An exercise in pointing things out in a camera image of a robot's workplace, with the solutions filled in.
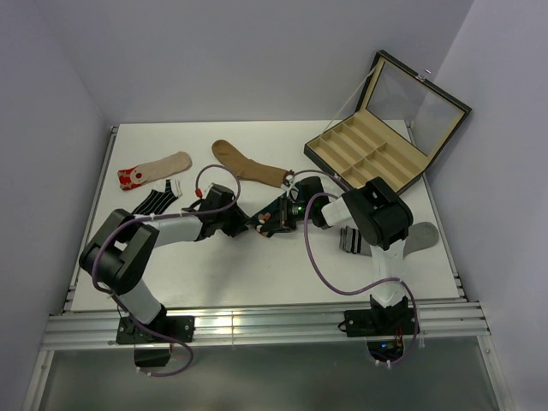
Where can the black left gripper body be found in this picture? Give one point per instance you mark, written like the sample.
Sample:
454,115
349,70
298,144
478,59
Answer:
231,221

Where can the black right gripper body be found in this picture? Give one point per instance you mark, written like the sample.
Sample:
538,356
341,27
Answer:
291,212

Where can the green christmas bear sock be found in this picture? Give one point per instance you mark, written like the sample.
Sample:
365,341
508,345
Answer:
269,220

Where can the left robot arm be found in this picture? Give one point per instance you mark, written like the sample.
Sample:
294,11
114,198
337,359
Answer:
117,256

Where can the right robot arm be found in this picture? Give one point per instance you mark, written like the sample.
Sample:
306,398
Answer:
382,220

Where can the brown long sock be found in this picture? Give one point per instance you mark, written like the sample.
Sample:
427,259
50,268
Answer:
247,169

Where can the black white striped sock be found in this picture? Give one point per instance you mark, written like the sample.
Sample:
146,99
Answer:
163,194

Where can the beige red reindeer sock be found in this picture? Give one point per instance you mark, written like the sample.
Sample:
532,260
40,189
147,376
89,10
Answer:
163,168

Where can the black compartment organizer box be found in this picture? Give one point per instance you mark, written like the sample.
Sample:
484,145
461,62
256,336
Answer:
401,123

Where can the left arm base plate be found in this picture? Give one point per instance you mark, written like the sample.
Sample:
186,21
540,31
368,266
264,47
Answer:
168,330

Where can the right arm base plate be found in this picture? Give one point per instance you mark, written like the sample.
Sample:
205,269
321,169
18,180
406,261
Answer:
369,323

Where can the aluminium frame rail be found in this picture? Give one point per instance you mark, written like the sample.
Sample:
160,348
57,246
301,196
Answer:
260,325

